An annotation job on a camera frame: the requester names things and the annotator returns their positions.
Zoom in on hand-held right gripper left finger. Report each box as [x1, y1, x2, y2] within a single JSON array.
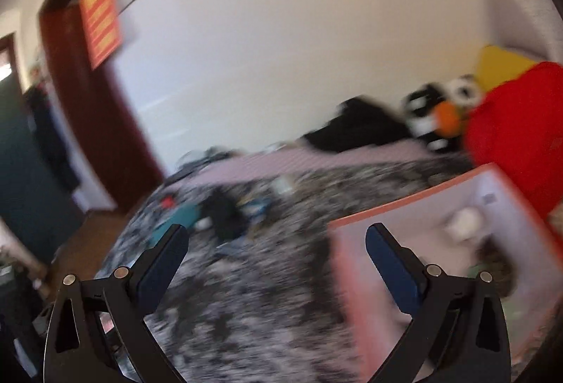
[[43, 224, 190, 383]]

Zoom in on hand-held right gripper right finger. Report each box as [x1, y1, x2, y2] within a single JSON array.
[[366, 222, 513, 383]]

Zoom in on pink storage box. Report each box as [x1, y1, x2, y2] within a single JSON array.
[[328, 162, 556, 383]]

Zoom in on black clothes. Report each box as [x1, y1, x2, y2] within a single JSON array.
[[303, 97, 412, 153]]

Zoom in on pink bedsheet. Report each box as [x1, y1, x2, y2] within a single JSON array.
[[167, 139, 445, 190]]

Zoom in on panda plush toy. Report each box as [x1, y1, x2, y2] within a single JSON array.
[[400, 75, 482, 153]]

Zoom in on yellow pillow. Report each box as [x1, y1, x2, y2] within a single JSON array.
[[473, 44, 539, 94]]

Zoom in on red door poster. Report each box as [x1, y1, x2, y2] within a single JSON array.
[[79, 0, 123, 71]]

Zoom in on dark red wooden door frame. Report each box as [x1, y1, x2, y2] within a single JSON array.
[[39, 0, 165, 212]]

